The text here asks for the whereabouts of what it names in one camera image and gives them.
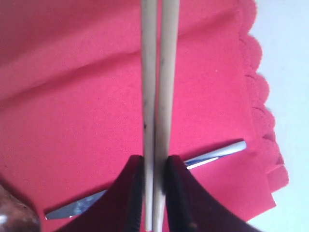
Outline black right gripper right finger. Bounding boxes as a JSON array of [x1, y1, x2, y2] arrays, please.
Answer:
[[164, 155, 259, 232]]

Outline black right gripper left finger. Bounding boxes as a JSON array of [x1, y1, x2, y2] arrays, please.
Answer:
[[58, 155, 144, 232]]

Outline silver table knife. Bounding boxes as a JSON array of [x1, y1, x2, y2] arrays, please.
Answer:
[[45, 141, 247, 220]]

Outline red scalloped placemat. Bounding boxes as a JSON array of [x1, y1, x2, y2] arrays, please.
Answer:
[[0, 0, 289, 220]]

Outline wooden chopstick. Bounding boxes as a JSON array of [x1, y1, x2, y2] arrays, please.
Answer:
[[141, 0, 158, 232], [153, 0, 180, 232]]

